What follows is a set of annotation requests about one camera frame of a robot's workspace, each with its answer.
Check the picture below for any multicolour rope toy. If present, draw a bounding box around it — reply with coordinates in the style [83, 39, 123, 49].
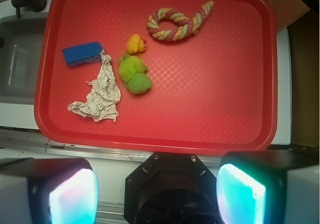
[147, 0, 215, 42]

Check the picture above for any blue sponge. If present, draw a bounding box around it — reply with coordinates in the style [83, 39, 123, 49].
[61, 41, 103, 67]

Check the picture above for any yellow rubber duck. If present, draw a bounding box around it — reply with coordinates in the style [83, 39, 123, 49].
[126, 33, 147, 54]

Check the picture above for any grey sink basin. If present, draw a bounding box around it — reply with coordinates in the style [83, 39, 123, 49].
[0, 14, 48, 105]

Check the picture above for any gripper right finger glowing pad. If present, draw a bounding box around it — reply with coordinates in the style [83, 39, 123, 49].
[216, 150, 320, 224]

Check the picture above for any red plastic tray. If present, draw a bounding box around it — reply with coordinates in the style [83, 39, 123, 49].
[34, 0, 278, 156]

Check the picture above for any green plush animal toy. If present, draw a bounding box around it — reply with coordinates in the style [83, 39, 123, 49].
[118, 52, 153, 95]

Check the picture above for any crumpled white paper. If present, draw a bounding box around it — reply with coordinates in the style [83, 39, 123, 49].
[67, 50, 122, 123]

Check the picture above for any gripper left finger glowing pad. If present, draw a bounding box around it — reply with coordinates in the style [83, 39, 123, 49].
[0, 157, 98, 224]

